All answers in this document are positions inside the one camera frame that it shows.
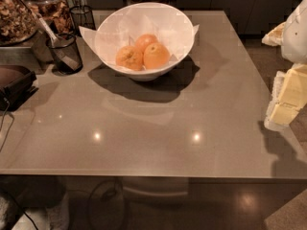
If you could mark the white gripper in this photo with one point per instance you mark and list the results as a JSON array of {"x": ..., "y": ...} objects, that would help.
[{"x": 295, "y": 35}]

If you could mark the orange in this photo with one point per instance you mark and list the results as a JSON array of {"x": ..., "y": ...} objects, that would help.
[
  {"x": 156, "y": 55},
  {"x": 143, "y": 41},
  {"x": 130, "y": 57}
]

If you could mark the white ceramic bowl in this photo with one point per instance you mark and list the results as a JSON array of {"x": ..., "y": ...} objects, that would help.
[{"x": 179, "y": 26}]

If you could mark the white paper bowl liner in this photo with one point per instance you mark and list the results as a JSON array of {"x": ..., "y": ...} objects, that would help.
[{"x": 128, "y": 26}]

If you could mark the black mesh cup rear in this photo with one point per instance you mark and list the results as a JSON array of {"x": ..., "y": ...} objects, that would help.
[{"x": 82, "y": 16}]

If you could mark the black mesh cup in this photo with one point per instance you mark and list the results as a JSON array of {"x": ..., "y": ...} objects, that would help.
[
  {"x": 82, "y": 16},
  {"x": 65, "y": 54}
]

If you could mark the black mesh cup front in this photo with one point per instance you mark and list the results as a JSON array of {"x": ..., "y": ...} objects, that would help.
[{"x": 65, "y": 54}]

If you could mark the dark brown tray device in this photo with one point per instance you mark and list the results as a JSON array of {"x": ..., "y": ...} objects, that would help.
[{"x": 16, "y": 86}]

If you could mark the large glass snack jar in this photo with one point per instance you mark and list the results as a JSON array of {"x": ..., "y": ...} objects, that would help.
[{"x": 17, "y": 23}]

